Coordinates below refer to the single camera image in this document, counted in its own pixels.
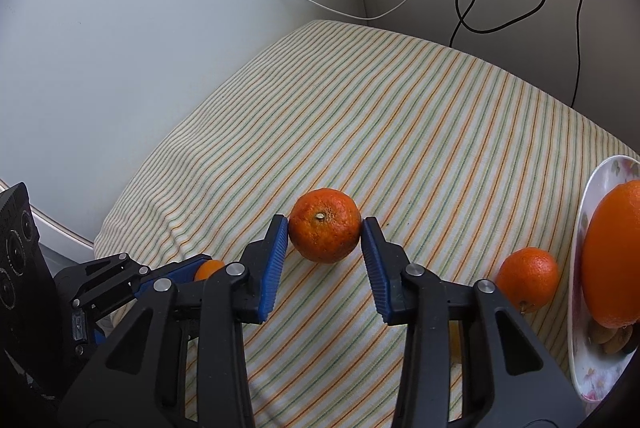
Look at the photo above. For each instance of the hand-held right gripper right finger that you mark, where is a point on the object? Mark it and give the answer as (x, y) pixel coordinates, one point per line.
(376, 273)

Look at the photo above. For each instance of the oval smooth orange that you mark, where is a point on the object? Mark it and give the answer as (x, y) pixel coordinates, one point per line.
(210, 269)

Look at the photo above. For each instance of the striped cloth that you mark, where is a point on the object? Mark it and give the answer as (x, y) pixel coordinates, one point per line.
(400, 107)

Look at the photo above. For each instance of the floral white plate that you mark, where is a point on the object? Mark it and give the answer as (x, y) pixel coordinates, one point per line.
(595, 373)

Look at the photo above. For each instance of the large round orange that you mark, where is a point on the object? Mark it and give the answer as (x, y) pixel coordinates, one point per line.
(615, 253)

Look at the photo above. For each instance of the tangerine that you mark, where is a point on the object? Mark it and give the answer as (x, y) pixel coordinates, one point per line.
(527, 278)
(325, 228)

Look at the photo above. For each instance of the green plum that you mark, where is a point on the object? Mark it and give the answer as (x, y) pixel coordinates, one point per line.
(601, 332)

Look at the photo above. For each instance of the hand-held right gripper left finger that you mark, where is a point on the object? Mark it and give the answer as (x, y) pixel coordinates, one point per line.
(272, 268)

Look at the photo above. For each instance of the dark plum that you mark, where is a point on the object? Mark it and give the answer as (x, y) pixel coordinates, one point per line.
(621, 343)

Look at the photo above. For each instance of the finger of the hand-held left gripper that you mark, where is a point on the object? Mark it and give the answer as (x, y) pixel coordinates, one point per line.
(110, 278)

